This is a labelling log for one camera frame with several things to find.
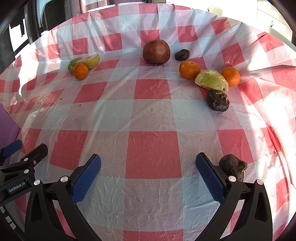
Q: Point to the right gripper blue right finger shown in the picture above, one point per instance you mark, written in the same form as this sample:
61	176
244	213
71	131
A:
254	222

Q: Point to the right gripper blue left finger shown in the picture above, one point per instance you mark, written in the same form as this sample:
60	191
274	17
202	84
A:
52	211

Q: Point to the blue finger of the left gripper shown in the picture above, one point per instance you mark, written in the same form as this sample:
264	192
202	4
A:
23	169
9	150

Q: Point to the brown wrinkled fruit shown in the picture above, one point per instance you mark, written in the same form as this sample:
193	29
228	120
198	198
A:
233	166

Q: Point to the small orange mandarin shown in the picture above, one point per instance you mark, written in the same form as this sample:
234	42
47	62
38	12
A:
80	71

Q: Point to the yellow apple half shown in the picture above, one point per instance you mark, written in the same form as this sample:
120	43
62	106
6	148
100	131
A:
91	61

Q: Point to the dark wrinkled passion fruit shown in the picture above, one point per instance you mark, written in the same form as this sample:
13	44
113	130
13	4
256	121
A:
217	100

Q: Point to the green apple half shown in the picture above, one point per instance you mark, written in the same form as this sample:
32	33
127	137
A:
211	79

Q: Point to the large dark red apple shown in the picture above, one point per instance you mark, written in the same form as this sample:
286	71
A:
156	52

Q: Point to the small dark date fruit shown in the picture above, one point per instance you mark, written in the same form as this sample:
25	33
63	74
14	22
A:
182	55

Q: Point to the green lime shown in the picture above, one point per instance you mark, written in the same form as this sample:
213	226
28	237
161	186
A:
72	64

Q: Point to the purple cardboard box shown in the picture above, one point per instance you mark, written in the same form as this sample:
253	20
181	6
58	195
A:
9	129

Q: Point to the red white checkered tablecloth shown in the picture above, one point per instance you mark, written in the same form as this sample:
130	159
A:
147	123

